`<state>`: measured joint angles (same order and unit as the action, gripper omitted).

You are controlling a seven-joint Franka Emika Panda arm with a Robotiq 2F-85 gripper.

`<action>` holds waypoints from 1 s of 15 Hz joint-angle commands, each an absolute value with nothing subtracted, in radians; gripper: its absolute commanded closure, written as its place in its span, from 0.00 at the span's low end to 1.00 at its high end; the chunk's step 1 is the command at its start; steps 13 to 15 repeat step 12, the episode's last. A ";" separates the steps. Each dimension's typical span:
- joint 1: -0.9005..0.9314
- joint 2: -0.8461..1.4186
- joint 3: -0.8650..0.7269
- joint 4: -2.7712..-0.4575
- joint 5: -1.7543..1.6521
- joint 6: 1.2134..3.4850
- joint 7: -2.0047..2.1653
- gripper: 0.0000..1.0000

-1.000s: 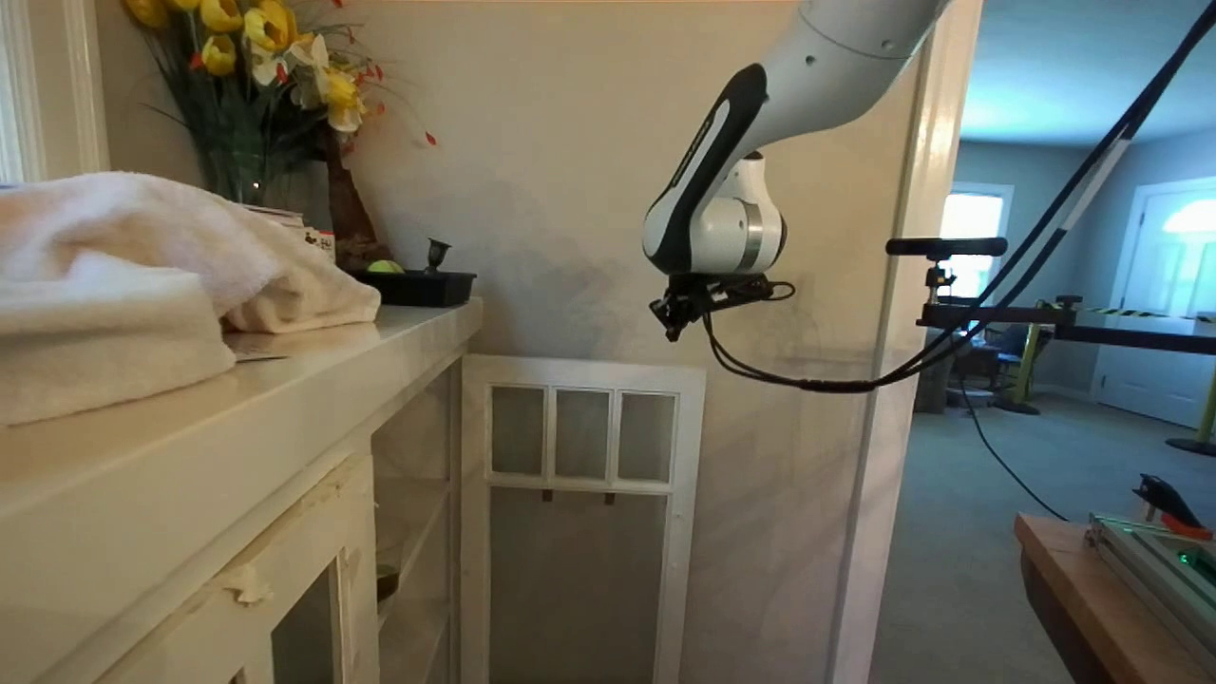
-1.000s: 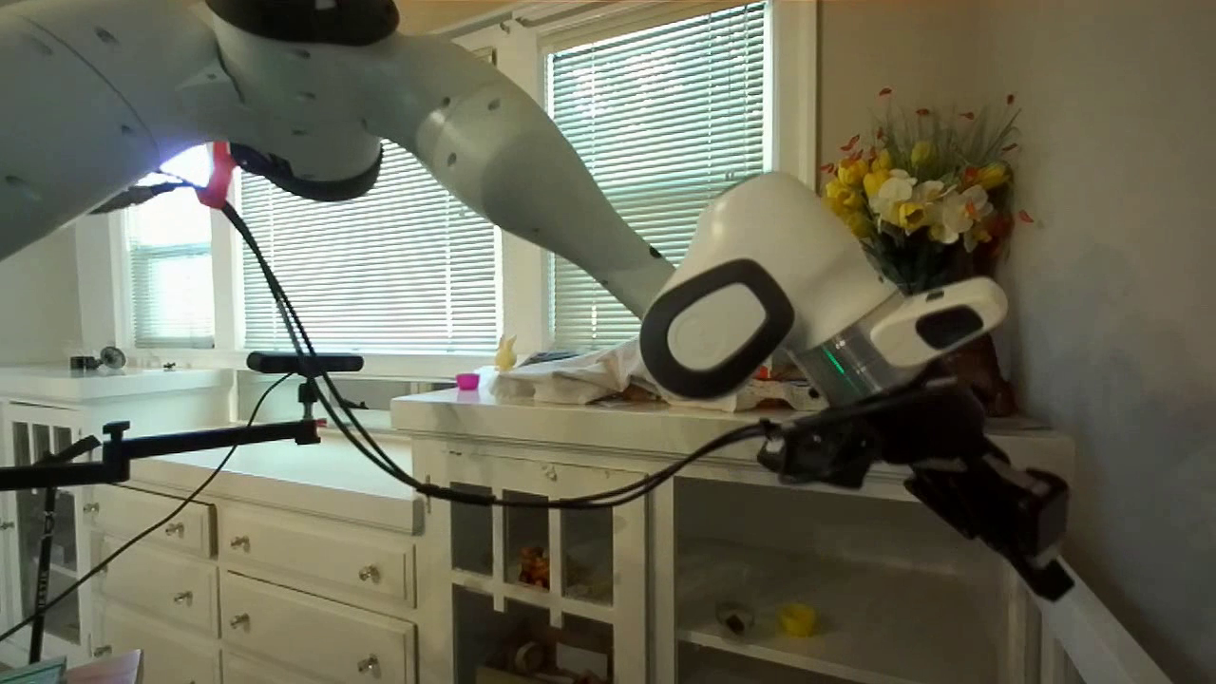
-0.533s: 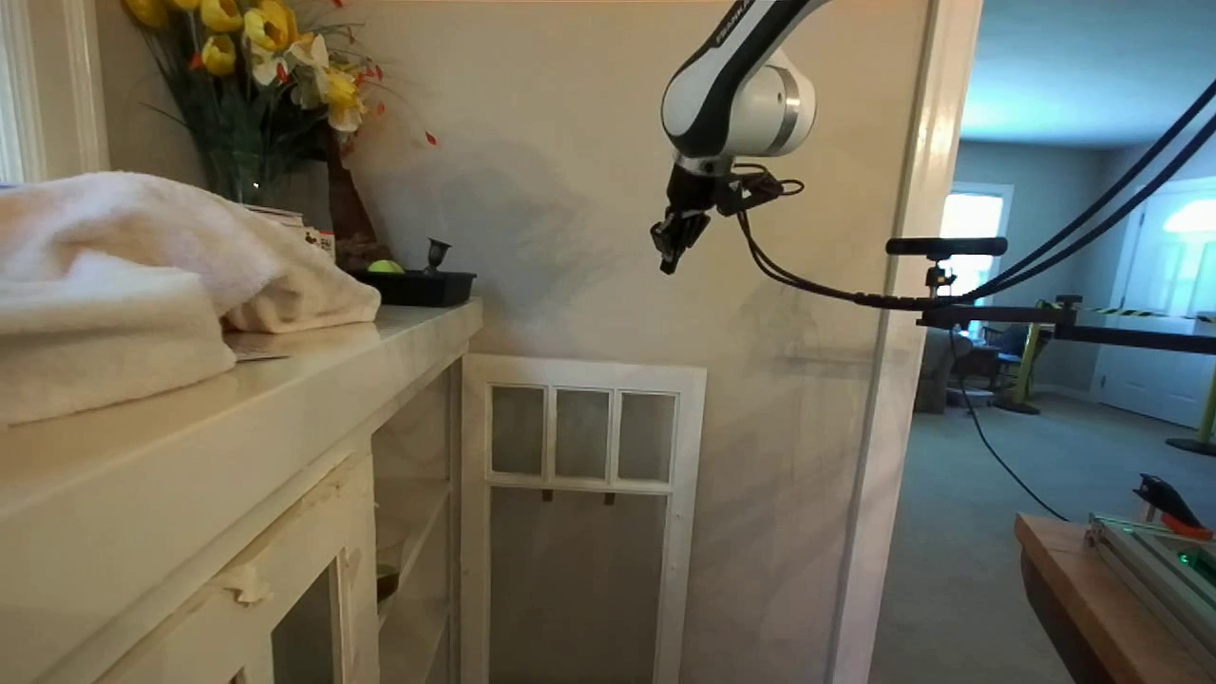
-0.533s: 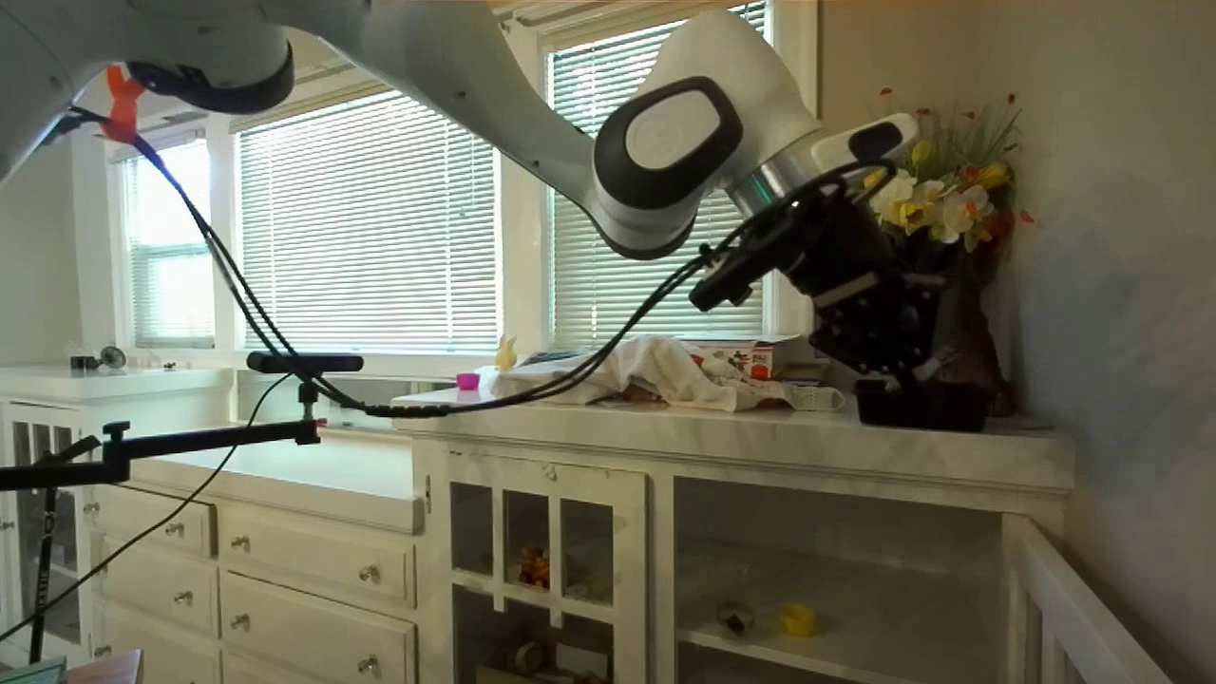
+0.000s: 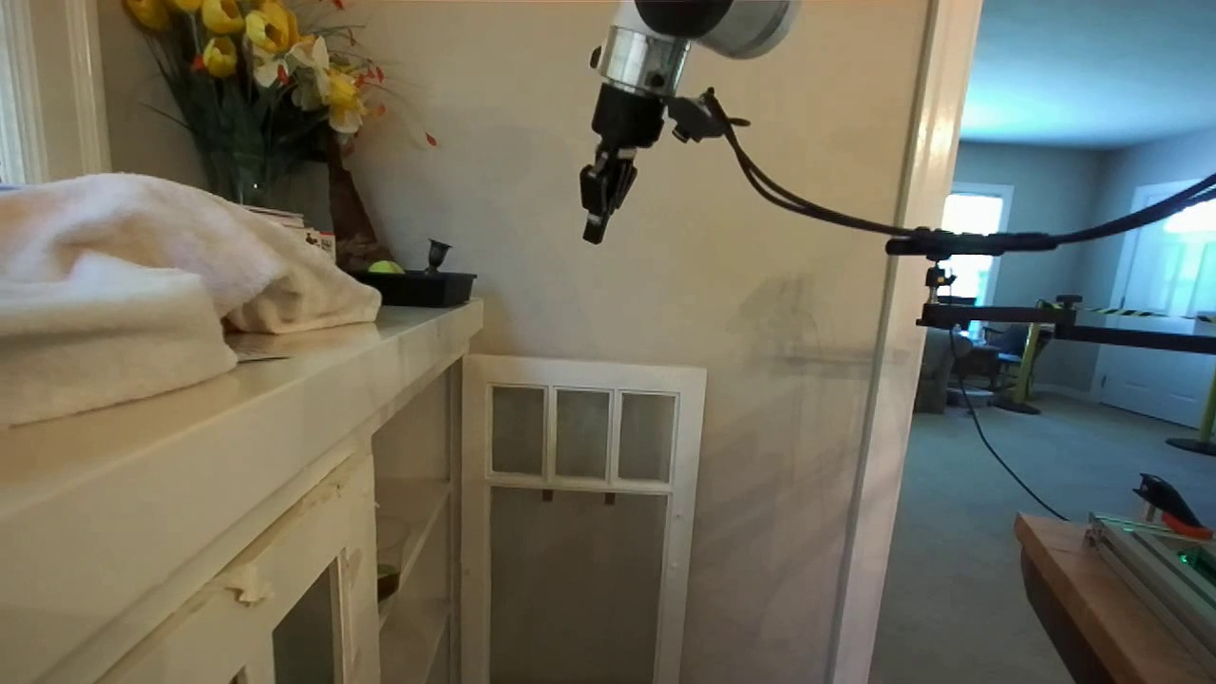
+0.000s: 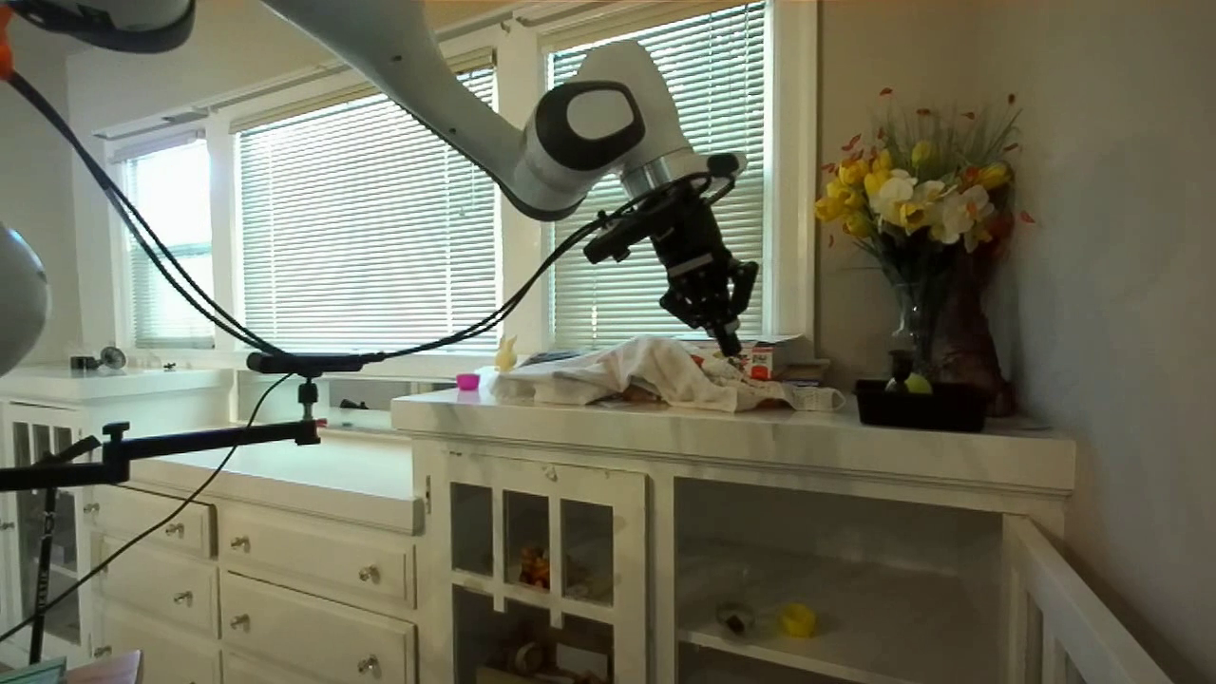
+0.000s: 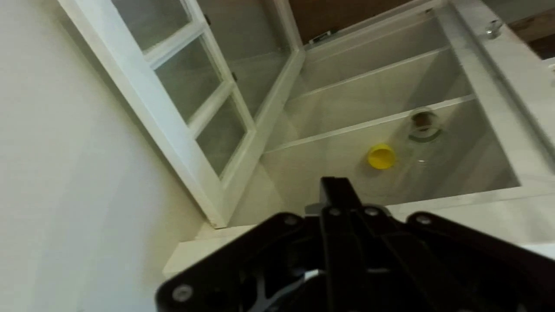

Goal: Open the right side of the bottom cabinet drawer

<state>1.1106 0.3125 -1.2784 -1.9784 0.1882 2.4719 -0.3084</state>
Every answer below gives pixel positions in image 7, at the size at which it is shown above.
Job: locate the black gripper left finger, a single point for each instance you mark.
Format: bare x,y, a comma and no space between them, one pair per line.
260,261

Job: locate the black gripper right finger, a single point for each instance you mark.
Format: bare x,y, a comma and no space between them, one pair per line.
438,261

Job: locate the white cabinet with glass doors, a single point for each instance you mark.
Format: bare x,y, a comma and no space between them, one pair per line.
357,87

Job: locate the yellow lid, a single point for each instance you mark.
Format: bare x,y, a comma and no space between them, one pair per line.
381,157

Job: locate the silver door knob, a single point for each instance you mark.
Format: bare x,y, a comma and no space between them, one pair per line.
492,29

